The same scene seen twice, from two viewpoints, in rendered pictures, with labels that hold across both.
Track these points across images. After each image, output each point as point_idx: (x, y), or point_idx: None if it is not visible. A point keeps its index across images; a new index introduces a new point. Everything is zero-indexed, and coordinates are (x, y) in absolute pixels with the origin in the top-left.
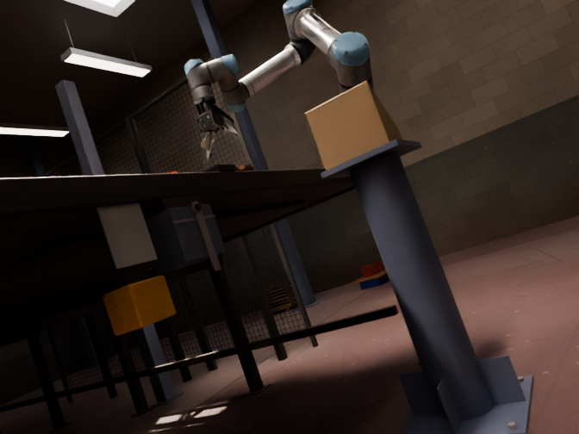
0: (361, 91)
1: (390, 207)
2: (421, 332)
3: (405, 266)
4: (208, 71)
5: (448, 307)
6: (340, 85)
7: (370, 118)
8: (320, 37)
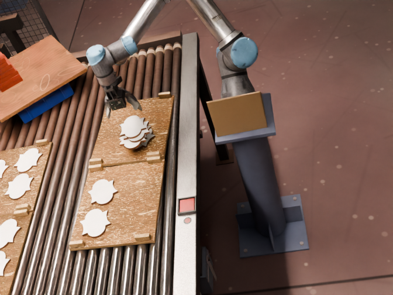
0: (254, 97)
1: (257, 155)
2: (260, 206)
3: (259, 181)
4: (114, 61)
5: (276, 192)
6: (226, 66)
7: (257, 113)
8: (211, 24)
